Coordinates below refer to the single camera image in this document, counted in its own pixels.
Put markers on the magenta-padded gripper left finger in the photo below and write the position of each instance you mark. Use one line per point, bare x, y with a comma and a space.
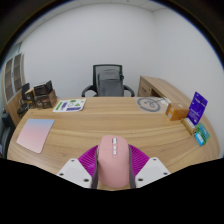
75, 171

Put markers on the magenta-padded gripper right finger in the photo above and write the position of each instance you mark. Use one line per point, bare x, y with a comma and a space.
153, 170

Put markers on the pink computer mouse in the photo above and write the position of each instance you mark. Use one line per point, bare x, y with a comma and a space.
113, 163

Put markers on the pink-blue gradient mouse pad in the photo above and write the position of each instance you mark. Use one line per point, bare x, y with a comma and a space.
35, 135

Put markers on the small blue box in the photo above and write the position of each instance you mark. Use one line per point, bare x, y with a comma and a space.
199, 138

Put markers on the small tan box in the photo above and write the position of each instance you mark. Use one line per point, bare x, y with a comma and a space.
188, 126

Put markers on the orange cardboard box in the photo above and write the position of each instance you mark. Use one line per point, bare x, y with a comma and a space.
176, 111

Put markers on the green box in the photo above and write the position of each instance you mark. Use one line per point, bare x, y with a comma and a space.
203, 131

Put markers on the printed sheet with coloured shapes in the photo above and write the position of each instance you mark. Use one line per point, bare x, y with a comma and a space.
69, 105

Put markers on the wide brown coffee box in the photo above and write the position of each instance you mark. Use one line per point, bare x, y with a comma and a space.
45, 101

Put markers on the black armchair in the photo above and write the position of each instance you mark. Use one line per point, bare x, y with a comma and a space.
5, 133

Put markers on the wooden side cabinet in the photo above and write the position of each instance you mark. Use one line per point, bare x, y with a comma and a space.
156, 85

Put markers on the tall brown coffee box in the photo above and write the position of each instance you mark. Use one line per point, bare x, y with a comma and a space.
30, 95

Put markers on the black cardboard box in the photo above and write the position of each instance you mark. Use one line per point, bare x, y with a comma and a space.
42, 88

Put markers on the grey backpack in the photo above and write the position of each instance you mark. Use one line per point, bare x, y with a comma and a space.
110, 85

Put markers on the small black visitor chair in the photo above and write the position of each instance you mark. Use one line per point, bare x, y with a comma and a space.
25, 88

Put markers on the black mesh office chair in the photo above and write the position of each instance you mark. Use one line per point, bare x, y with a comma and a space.
100, 68

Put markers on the wooden shelf unit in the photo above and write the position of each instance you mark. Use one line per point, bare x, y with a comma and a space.
10, 76

